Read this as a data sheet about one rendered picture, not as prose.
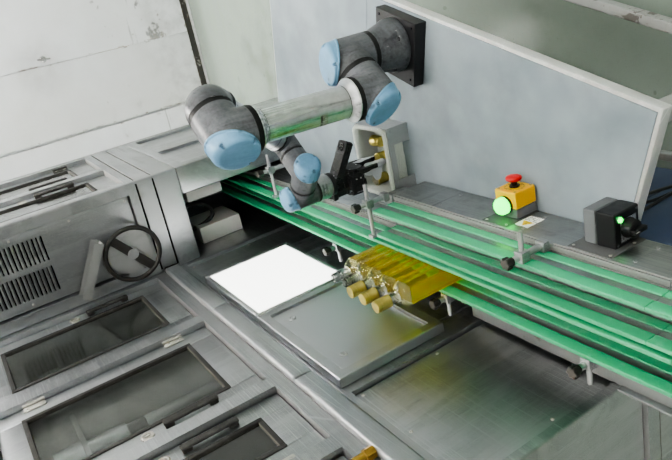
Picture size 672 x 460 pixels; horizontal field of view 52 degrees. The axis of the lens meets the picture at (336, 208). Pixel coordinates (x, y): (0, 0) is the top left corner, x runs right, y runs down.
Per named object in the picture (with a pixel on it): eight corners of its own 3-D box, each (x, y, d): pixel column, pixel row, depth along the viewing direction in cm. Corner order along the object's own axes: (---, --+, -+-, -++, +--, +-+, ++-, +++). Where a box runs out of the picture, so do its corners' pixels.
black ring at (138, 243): (165, 265, 260) (110, 287, 250) (149, 214, 252) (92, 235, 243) (169, 269, 256) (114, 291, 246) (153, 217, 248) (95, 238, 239)
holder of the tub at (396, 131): (388, 195, 229) (369, 203, 225) (374, 116, 219) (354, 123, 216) (420, 205, 215) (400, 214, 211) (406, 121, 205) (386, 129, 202)
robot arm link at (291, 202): (293, 202, 194) (289, 219, 201) (325, 190, 199) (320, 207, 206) (279, 182, 197) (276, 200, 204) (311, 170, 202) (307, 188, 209)
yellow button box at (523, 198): (517, 204, 176) (497, 214, 173) (515, 177, 174) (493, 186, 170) (538, 209, 170) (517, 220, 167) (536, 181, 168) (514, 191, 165)
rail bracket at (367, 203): (389, 227, 208) (356, 242, 202) (380, 175, 202) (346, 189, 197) (395, 229, 206) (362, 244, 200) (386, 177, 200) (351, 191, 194)
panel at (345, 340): (288, 248, 258) (206, 283, 243) (286, 241, 257) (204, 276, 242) (445, 331, 183) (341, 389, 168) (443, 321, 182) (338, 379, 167)
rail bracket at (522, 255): (540, 246, 156) (498, 268, 150) (537, 216, 153) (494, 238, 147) (554, 250, 153) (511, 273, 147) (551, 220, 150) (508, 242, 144)
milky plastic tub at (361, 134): (384, 181, 227) (363, 190, 223) (372, 116, 219) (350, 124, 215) (416, 190, 212) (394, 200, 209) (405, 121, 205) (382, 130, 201)
